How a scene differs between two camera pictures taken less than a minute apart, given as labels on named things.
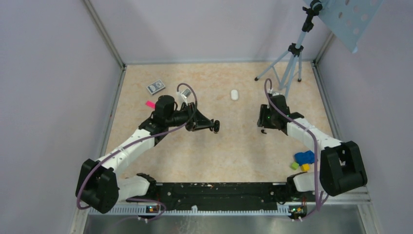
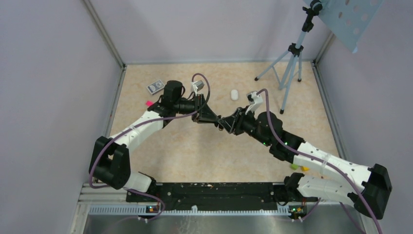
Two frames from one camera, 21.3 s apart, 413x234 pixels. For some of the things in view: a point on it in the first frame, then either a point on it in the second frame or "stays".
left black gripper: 196,120 → 205,115
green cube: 294,165 stays
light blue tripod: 283,68 stays
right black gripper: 262,121 → 233,124
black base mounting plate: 223,196 stays
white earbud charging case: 234,95 stays
